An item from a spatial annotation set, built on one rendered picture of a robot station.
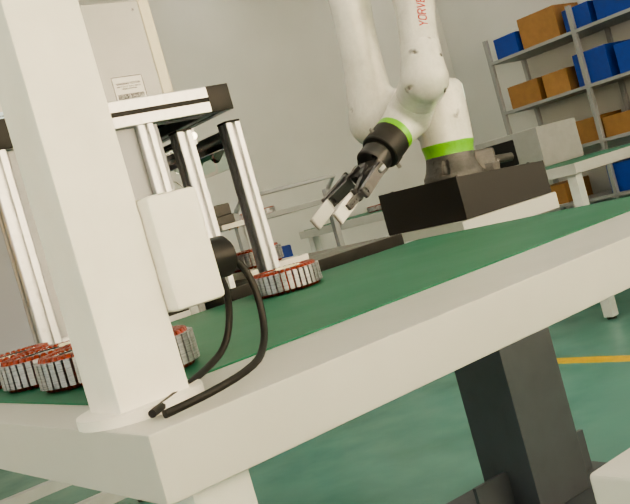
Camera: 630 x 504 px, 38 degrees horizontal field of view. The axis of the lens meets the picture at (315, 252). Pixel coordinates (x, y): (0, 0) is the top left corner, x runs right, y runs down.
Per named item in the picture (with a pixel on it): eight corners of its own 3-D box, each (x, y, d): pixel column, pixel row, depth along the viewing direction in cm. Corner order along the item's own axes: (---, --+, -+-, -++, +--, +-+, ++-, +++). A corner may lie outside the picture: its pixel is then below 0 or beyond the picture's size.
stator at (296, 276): (316, 285, 136) (310, 262, 135) (247, 304, 138) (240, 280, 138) (328, 276, 147) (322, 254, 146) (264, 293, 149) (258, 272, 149)
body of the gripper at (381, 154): (400, 162, 203) (380, 189, 199) (376, 169, 210) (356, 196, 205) (381, 137, 201) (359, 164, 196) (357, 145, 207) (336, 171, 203)
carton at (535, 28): (548, 46, 878) (541, 17, 877) (585, 32, 846) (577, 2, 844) (524, 50, 853) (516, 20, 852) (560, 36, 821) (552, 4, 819)
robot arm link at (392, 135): (364, 124, 210) (390, 114, 203) (393, 162, 214) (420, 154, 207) (351, 141, 207) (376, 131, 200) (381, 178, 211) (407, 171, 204)
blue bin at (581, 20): (593, 28, 837) (588, 7, 836) (619, 18, 815) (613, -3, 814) (566, 33, 812) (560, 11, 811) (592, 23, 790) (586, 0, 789)
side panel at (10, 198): (198, 312, 152) (145, 126, 150) (207, 310, 149) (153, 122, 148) (41, 364, 135) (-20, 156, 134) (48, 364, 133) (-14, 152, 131)
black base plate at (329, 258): (238, 277, 231) (236, 268, 231) (404, 243, 180) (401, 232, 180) (68, 331, 203) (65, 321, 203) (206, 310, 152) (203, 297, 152)
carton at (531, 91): (537, 104, 905) (532, 82, 905) (567, 94, 877) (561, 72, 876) (512, 109, 881) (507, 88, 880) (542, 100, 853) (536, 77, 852)
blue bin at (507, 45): (525, 55, 903) (520, 36, 902) (547, 46, 880) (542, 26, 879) (498, 60, 879) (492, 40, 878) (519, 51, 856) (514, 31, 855)
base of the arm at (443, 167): (500, 171, 237) (495, 148, 236) (534, 162, 223) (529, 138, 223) (414, 188, 227) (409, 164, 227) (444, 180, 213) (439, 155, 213)
